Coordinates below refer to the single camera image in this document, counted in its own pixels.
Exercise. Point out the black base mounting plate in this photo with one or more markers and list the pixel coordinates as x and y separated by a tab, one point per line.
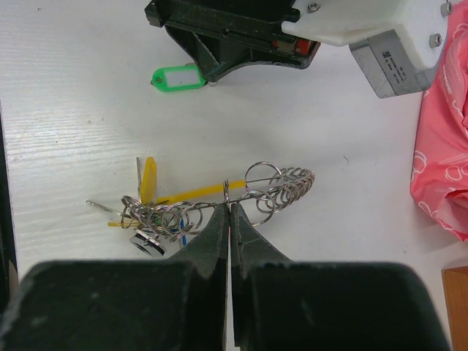
9	265

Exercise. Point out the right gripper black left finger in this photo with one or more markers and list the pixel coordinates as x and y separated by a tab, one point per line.
175	304

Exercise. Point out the green tag key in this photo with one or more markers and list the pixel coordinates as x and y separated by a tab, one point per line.
178	78

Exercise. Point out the pink crumpled cloth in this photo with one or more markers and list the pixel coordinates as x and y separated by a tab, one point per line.
439	170

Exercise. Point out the wooden compartment tray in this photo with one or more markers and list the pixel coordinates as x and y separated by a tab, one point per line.
455	289

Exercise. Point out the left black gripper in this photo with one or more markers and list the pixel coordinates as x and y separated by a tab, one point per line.
223	36

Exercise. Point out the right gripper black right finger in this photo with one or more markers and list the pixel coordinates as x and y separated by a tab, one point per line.
281	304

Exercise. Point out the keyring with yellow blue tags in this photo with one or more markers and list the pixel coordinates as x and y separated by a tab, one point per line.
157	222

